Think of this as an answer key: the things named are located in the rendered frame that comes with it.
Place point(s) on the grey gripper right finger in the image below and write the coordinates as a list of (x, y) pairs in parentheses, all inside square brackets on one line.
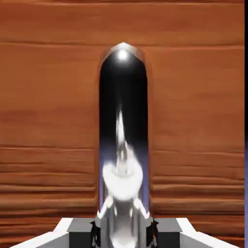
[(168, 230)]

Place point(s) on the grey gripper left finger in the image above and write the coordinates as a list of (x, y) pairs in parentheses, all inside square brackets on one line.
[(77, 230)]

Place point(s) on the reddish wooden cabinet door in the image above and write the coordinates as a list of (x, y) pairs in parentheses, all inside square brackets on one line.
[(48, 116)]

